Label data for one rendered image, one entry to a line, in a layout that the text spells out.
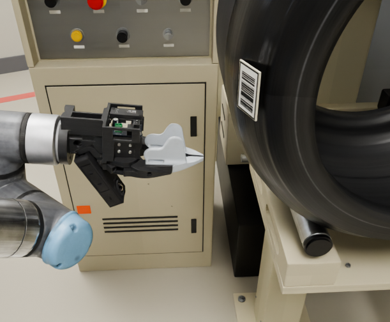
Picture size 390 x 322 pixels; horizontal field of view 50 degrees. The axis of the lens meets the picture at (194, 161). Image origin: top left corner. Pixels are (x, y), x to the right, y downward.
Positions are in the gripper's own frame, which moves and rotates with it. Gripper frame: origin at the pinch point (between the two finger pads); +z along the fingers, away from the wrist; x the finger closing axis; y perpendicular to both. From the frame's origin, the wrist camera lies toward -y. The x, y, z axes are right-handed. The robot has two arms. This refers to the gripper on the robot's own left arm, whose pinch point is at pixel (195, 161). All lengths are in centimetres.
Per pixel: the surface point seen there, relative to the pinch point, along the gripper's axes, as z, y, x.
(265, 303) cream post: 34, -75, 28
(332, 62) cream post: 29.2, 7.6, 27.4
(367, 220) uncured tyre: 23.4, 0.8, -12.2
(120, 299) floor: -14, -103, 48
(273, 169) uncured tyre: 8.8, 7.1, -10.6
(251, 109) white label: 4.0, 15.9, -11.3
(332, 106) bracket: 31.8, -1.7, 26.1
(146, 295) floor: -4, -102, 49
